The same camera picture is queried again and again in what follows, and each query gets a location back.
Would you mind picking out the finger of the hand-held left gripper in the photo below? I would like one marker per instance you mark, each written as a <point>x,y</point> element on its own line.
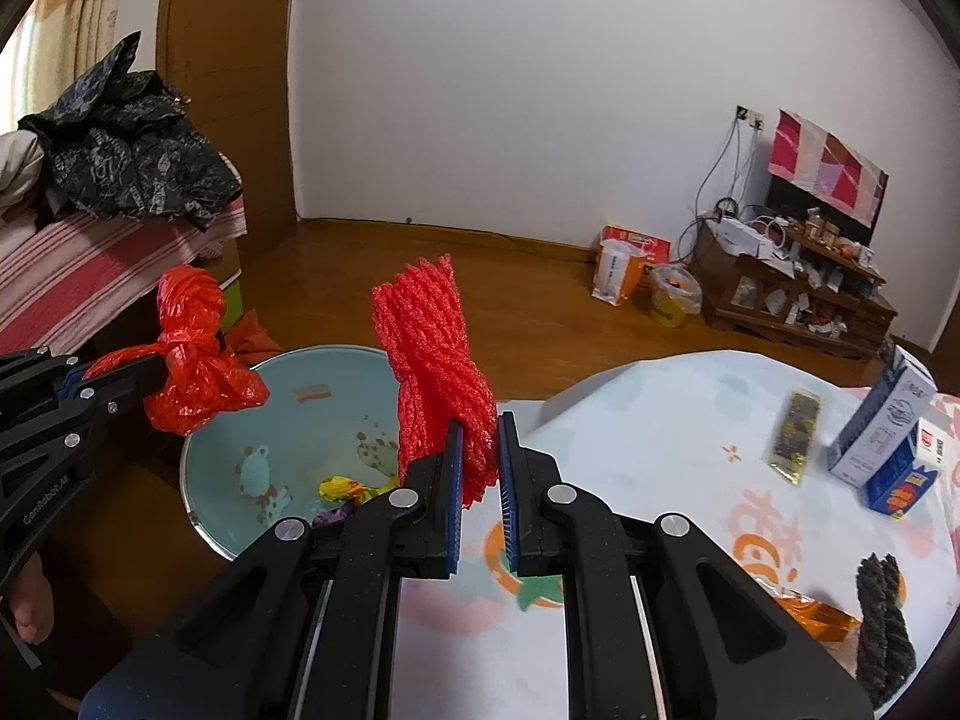
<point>120,390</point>
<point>37,379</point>

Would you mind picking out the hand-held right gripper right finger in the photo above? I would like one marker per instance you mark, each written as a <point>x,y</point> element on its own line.
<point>510,495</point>

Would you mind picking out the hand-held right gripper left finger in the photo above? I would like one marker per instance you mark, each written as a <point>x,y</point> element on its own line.
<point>452,495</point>

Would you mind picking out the red plastic bag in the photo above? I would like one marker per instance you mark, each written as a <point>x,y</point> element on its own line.
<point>195,382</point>

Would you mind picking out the yellow wrapper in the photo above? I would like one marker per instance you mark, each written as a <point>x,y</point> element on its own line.
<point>341,487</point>

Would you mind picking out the purple foil wrapper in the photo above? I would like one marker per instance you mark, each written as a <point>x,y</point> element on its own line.
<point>330,517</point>

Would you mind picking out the red foam net sleeve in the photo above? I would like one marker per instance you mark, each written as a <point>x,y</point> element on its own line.
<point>427,345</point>

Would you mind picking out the teal cartoon print trash bin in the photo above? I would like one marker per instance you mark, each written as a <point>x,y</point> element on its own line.
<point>300,427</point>

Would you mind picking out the red orange foil wrapper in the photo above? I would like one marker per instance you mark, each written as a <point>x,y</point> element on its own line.
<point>821,619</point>

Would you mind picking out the dark grey foam net sleeve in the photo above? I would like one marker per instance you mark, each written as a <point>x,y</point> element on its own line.
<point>885,630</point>

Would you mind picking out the person's left hand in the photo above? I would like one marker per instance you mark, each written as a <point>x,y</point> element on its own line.
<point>30,600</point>

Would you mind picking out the pink striped bed sheet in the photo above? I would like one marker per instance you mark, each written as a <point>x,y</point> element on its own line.
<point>90,270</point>

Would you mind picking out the orange red cloth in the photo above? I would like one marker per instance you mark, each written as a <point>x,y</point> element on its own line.
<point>255,337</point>

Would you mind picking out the white persimmon print tablecloth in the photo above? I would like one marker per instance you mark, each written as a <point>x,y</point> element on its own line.
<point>675,465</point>

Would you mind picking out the cream quilt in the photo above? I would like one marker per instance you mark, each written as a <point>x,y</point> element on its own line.
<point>19,165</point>

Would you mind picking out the black printed cloth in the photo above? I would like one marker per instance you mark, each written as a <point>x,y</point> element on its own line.
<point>127,157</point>

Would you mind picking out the white orange paper bag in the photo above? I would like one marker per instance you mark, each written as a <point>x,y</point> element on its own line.
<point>619,274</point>

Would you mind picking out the yellow bin with plastic liner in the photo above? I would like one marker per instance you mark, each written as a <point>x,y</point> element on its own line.
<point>671,307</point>

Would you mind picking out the red cardboard box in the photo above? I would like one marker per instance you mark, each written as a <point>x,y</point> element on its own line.
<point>656,251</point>

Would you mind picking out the green gold seaweed packet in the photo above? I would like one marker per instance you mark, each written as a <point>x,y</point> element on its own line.
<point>793,431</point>

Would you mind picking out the dark wooden tv cabinet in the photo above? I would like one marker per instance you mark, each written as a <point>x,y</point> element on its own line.
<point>720,285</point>

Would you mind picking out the white box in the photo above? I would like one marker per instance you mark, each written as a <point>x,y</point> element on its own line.
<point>739,236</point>

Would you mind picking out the wooden door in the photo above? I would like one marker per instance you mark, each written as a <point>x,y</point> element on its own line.
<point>225,52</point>

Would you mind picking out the beige curtain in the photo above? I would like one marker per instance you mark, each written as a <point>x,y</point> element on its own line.
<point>82,15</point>

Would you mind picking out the tall white milk carton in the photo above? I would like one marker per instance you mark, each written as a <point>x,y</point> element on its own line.
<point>877,427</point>

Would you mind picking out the small blue white carton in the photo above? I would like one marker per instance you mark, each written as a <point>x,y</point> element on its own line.
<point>904,484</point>

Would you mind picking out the black television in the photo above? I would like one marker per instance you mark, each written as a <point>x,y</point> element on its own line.
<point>795,199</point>

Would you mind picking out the white pink heart blanket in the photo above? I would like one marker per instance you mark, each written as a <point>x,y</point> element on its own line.
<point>951,420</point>

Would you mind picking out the red pink patchwork cloth cover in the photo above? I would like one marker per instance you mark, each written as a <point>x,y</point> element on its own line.
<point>825,157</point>

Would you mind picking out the dark wooden bed frame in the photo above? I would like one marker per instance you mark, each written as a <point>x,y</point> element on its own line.
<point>127,465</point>

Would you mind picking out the wall socket with plugs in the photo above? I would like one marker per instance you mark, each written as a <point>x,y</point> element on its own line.
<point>750,118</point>

